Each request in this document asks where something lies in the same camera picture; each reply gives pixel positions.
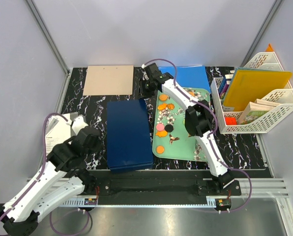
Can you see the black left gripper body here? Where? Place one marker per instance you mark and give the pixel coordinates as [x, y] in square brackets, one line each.
[98, 147]

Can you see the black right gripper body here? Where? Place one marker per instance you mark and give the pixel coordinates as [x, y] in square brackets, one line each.
[146, 90]

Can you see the blue tin lid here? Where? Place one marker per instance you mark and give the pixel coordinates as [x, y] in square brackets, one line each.
[128, 136]

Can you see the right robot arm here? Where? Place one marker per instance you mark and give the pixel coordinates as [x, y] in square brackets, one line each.
[198, 118]

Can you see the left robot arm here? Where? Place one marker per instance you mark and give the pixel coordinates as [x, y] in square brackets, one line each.
[59, 179]

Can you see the orange fish cookie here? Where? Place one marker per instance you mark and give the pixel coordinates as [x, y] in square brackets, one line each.
[162, 107]

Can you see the white manual booklet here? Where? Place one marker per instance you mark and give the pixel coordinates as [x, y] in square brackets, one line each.
[57, 131]

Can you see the orange flower cookie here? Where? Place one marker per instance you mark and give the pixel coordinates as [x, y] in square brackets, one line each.
[170, 106]

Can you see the blue folder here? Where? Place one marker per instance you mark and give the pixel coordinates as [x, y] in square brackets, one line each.
[192, 77]

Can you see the pink sandwich cookie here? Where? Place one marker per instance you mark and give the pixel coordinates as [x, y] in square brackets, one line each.
[160, 127]

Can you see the tan cardboard sheet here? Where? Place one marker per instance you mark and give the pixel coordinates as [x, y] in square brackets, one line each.
[109, 80]

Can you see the black sandwich cookie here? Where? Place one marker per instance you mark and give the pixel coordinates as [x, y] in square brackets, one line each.
[169, 128]

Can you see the yellow fish cookie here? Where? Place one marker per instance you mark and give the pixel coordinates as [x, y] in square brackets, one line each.
[161, 134]

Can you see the green floral serving tray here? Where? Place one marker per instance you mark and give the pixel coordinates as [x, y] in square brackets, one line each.
[178, 144]

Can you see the plain orange round cookie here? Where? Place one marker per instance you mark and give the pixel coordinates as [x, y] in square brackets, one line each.
[160, 149]

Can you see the red small object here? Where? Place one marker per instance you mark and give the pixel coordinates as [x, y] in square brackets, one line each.
[230, 121]

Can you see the yellow folder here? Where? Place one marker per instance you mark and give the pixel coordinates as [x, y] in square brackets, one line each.
[247, 85]

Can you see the white desk file organizer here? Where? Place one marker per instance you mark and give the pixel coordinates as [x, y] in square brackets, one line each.
[219, 86]

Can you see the green covered book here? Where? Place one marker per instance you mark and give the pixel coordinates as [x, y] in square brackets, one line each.
[255, 110]

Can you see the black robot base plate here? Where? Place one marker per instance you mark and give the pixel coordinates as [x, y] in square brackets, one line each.
[159, 187]

